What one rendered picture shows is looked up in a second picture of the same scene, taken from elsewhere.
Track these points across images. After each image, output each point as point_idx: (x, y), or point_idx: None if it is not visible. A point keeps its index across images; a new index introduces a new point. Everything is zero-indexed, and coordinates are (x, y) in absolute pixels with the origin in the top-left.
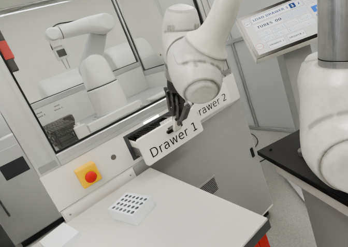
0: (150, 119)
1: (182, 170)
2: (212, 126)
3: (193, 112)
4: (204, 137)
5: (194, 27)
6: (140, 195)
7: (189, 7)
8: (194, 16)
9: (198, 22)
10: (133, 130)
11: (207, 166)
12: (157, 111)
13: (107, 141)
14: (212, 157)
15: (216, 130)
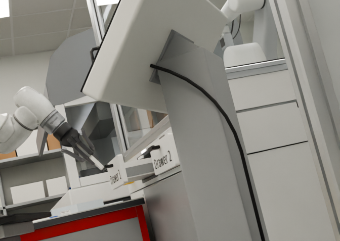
0: (143, 151)
1: (162, 221)
2: (172, 189)
3: (117, 159)
4: (170, 198)
5: (16, 106)
6: (87, 202)
7: (15, 93)
8: (14, 100)
9: (16, 103)
10: (139, 156)
11: (175, 238)
12: (143, 145)
13: (133, 156)
14: (177, 231)
15: (176, 198)
